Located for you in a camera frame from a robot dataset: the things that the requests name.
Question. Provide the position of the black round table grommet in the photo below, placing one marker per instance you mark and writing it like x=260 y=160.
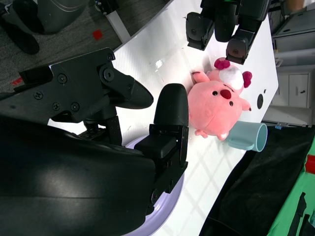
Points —
x=260 y=100

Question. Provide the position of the lavender plastic plate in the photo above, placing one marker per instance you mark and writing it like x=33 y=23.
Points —
x=169 y=204

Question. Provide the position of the white table leg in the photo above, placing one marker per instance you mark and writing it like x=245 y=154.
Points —
x=118 y=23

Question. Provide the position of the grey metal cabinet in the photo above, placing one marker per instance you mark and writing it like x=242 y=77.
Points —
x=295 y=32

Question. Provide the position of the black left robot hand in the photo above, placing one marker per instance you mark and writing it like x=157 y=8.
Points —
x=226 y=17

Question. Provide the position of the white drawer cabinet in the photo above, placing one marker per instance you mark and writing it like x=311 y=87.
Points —
x=295 y=86

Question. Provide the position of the red square floor tape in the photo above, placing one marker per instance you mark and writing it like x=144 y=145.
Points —
x=97 y=34

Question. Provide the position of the black robot foot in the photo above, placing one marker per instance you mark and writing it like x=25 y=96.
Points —
x=22 y=37

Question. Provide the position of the red box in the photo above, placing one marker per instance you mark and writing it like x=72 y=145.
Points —
x=311 y=163

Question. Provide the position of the black backdrop cloth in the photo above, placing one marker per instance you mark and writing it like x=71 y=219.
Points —
x=251 y=191

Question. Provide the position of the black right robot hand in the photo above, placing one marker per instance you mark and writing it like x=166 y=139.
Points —
x=61 y=177

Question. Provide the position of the dark grey robot leg shell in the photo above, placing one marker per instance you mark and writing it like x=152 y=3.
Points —
x=59 y=14

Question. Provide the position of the green cloth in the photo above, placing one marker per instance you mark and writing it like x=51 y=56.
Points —
x=295 y=186

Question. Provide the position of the teal ceramic mug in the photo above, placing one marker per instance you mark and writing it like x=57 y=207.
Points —
x=246 y=135

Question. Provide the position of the red floor tape strip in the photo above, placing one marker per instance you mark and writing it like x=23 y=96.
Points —
x=17 y=80

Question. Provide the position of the pink plush pig doll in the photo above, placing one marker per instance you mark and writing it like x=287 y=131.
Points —
x=211 y=110

